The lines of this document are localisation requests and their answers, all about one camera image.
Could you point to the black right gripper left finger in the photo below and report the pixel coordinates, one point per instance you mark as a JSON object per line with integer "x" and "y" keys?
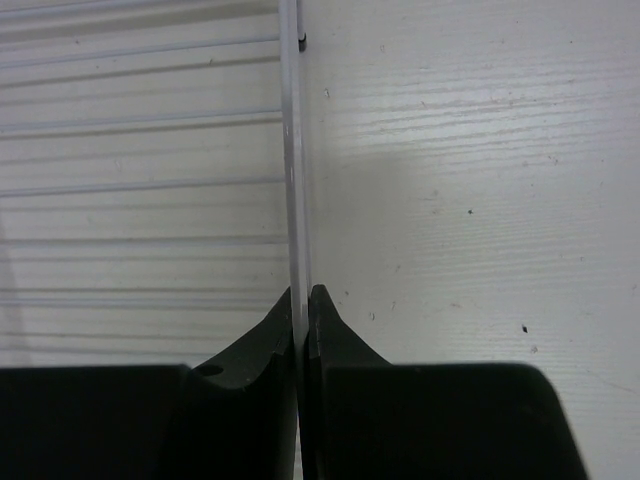
{"x": 231, "y": 417}

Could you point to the clear wire dish rack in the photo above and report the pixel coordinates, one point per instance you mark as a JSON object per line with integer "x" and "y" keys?
{"x": 145, "y": 148}

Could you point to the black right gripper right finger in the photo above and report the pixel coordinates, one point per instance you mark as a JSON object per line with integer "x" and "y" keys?
{"x": 367, "y": 418}

